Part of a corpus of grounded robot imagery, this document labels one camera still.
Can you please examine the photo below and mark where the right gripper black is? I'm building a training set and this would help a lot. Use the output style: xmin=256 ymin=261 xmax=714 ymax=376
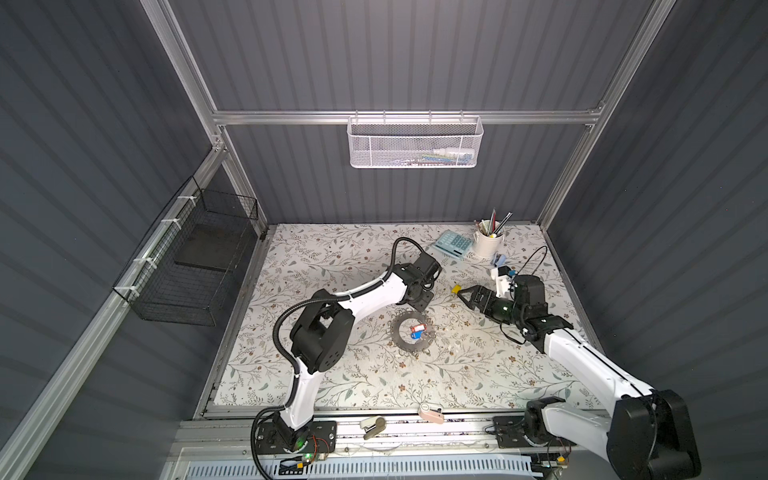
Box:
xmin=458 ymin=285 xmax=525 ymax=327

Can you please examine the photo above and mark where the grey beaded keyring coil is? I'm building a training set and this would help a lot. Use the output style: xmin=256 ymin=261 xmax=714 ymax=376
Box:
xmin=390 ymin=311 xmax=436 ymax=354

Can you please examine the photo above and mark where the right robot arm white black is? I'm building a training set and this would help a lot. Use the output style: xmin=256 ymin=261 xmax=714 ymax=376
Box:
xmin=457 ymin=275 xmax=702 ymax=479

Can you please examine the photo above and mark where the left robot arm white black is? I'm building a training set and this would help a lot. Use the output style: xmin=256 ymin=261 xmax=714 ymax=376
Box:
xmin=254 ymin=237 xmax=442 ymax=451

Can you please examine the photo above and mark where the white pen cup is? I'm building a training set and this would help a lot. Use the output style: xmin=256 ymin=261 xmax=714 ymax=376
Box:
xmin=472 ymin=231 xmax=504 ymax=260

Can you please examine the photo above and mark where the teal calculator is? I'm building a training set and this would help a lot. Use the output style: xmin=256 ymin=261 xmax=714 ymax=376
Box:
xmin=433 ymin=230 xmax=474 ymax=259

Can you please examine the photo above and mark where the floral table mat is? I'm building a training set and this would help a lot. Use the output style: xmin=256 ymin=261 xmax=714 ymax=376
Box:
xmin=209 ymin=224 xmax=598 ymax=416

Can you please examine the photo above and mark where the pink tape dispenser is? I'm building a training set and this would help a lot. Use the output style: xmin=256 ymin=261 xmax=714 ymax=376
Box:
xmin=418 ymin=403 xmax=445 ymax=425

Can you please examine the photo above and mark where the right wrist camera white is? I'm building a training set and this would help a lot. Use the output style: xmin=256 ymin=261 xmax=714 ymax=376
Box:
xmin=490 ymin=266 xmax=517 ymax=298

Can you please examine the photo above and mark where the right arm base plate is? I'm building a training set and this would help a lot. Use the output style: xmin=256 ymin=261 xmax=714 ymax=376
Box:
xmin=486 ymin=414 xmax=575 ymax=450

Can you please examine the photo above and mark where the white wire wall basket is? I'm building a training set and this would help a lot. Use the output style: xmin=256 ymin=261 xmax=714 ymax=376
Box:
xmin=346 ymin=114 xmax=484 ymax=169

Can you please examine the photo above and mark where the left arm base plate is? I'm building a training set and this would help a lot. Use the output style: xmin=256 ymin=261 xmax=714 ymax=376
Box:
xmin=253 ymin=420 xmax=337 ymax=455

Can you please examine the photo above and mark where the black wire side basket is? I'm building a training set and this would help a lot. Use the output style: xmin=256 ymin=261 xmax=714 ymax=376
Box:
xmin=113 ymin=178 xmax=259 ymax=327

